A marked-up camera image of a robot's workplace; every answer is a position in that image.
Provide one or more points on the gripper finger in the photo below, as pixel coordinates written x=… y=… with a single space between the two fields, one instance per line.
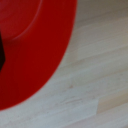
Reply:
x=1 y=53

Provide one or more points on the red plastic bowl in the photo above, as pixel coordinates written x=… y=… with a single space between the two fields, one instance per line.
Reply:
x=36 y=43

